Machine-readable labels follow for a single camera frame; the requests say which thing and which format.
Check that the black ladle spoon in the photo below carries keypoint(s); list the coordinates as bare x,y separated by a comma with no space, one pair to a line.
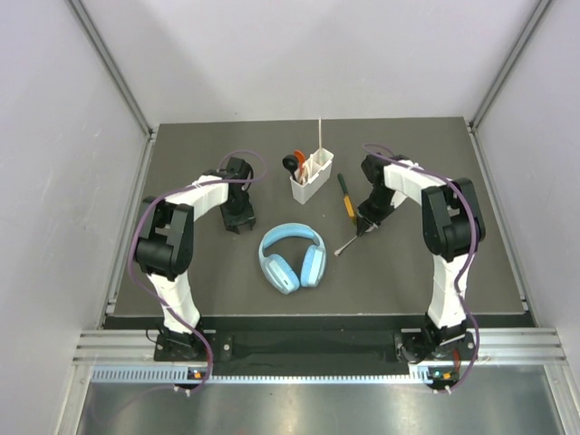
290,163

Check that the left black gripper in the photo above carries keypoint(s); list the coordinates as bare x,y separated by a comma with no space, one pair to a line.
245,217

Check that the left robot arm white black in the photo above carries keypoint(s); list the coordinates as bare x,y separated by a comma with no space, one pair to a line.
164,243

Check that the aluminium frame rail front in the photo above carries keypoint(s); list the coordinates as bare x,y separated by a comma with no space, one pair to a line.
128,356

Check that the small silver spoon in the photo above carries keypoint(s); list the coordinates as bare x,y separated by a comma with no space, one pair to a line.
346,244

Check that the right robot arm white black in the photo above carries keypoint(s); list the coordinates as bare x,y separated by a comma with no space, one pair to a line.
452,227

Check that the white compartment utensil container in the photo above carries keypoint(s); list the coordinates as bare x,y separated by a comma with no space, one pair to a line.
302,193

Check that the orange plastic spoon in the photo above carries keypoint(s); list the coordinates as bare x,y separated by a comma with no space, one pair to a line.
300,160

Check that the blue over-ear headphones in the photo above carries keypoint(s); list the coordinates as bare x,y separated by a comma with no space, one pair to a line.
292,256

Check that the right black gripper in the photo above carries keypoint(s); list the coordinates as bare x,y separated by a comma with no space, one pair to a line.
367,218

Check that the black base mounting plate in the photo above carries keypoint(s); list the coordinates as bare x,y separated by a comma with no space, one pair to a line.
285,347

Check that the white spoon horizontal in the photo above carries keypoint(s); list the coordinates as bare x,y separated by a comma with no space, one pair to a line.
312,166

